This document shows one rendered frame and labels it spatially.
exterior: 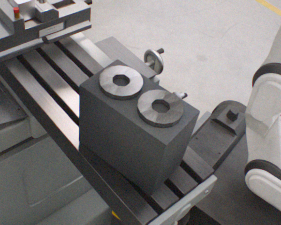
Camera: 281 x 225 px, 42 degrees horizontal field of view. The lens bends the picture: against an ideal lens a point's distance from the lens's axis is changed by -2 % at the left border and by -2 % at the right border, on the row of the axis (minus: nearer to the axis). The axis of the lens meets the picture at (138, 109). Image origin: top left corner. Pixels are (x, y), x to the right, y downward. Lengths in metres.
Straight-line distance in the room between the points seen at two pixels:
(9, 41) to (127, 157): 0.51
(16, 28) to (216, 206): 0.84
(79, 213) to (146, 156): 0.91
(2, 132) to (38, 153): 0.19
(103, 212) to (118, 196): 0.80
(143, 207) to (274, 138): 0.50
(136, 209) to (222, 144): 0.67
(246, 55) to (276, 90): 1.93
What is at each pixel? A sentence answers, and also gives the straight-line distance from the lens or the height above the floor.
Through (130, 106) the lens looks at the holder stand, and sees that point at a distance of 0.72.
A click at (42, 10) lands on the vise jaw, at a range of 1.11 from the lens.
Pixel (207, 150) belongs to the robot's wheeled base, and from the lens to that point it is 1.37.
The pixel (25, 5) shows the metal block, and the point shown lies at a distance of 1.10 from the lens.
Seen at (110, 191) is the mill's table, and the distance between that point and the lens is 0.83.
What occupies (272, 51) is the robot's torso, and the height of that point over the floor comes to 1.10.
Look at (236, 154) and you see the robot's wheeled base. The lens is 1.43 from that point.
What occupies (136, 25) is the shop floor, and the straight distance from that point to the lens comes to 2.91.
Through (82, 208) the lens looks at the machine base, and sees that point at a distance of 1.61.
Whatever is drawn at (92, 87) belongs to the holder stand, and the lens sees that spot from 0.75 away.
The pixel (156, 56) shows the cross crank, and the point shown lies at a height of 0.67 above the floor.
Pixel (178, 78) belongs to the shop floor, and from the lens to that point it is 2.50.
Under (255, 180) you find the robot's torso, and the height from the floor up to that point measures 0.70.
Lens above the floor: 1.63
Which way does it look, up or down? 47 degrees down
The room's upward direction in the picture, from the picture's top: 11 degrees clockwise
